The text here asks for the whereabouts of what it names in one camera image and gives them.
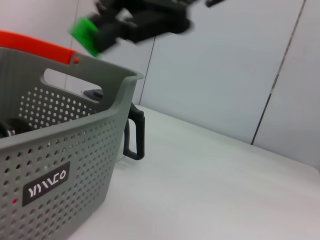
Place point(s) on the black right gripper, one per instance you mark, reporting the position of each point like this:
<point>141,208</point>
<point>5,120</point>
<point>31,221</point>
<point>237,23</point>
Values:
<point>160,17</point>

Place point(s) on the glass teacup with black sleeve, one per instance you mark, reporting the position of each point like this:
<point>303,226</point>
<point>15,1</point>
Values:
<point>10,127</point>

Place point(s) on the grey-green perforated storage bin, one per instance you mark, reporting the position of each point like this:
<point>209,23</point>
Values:
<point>75,150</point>

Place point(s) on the green two-stud brick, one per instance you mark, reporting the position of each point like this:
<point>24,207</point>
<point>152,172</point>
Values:
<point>85,37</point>

